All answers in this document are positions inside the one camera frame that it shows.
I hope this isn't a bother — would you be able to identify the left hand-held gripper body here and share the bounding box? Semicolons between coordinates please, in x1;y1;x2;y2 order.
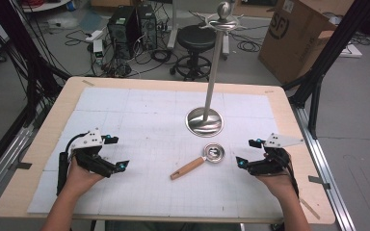
66;127;117;179

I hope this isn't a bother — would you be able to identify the white grid mat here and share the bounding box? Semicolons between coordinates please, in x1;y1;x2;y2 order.
27;87;285;219

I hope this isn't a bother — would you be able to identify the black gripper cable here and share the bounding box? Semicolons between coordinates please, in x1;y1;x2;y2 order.
56;131;91;197
281;149;301;198

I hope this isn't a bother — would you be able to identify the person's left hand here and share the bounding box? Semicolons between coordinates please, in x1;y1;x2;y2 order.
62;157;106;196

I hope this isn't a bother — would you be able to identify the steel ladle with wooden handle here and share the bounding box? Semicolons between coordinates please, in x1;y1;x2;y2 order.
170;142;226;181

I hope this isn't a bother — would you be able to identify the aluminium rail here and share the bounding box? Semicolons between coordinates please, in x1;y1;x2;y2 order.
291;105;357;231
0;124;35;210

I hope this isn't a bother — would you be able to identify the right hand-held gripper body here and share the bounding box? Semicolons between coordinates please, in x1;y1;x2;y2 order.
246;132;305;177

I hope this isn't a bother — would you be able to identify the black computer tower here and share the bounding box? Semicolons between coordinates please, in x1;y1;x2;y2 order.
136;3;159;51
107;6;141;61

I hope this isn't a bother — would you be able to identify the thin wooden stick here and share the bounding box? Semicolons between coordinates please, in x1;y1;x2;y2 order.
299;197;322;220

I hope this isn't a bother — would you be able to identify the black metal frame post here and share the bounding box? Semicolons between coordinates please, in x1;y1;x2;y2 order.
281;0;370;140

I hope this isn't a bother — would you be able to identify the black round stool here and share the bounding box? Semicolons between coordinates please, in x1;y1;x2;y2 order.
170;24;218;82

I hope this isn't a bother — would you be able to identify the white stand pole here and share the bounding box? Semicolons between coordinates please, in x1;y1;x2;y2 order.
167;0;179;51

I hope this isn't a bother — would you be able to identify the coiled black floor cable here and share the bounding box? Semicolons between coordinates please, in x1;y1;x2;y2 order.
230;30;264;54

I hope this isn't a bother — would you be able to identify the white flat floor device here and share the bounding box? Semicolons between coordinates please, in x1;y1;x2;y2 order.
338;43;363;60

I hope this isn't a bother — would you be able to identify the small white device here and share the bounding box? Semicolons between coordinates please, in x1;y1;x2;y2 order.
92;38;105;65

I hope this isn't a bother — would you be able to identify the person's right hand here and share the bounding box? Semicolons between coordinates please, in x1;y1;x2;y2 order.
255;153;299;197

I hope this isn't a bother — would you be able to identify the white power strip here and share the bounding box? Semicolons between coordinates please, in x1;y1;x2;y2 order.
85;29;104;42

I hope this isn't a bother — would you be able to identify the black frame with cables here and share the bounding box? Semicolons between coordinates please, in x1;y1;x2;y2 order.
0;0;72;129

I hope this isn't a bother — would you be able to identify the steel utensil stand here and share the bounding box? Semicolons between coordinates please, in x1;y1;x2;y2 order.
185;1;241;139

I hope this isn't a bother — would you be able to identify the black tape strip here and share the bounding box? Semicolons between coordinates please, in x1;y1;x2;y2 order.
307;174;331;191
8;162;33;170

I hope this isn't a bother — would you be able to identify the large cardboard box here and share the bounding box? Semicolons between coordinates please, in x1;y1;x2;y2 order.
257;0;357;86

